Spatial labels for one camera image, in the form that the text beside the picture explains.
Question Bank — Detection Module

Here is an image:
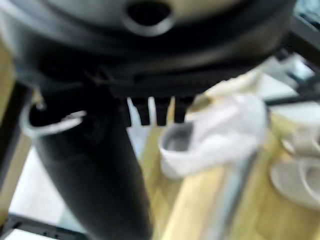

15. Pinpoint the beige foam slipper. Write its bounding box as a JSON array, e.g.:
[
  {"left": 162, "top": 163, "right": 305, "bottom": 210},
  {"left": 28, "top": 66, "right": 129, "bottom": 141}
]
[
  {"left": 279, "top": 119, "right": 320, "bottom": 161},
  {"left": 269, "top": 156, "right": 320, "bottom": 210}
]

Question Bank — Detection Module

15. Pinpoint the wooden shoe rack black frame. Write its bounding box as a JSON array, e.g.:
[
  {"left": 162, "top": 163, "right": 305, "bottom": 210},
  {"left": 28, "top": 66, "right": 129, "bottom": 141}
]
[{"left": 0, "top": 7, "right": 320, "bottom": 240}]

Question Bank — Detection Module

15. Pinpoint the cream foam slipper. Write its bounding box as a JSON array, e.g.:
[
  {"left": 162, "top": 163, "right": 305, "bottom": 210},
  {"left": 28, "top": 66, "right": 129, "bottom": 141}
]
[{"left": 211, "top": 71, "right": 266, "bottom": 101}]

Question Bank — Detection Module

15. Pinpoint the white sneaker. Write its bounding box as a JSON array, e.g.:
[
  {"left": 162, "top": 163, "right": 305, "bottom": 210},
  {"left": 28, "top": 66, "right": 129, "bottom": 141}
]
[{"left": 159, "top": 94, "right": 269, "bottom": 180}]

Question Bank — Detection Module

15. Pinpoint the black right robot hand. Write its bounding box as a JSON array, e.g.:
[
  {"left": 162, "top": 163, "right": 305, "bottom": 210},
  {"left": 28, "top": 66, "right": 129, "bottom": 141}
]
[{"left": 0, "top": 0, "right": 299, "bottom": 240}]

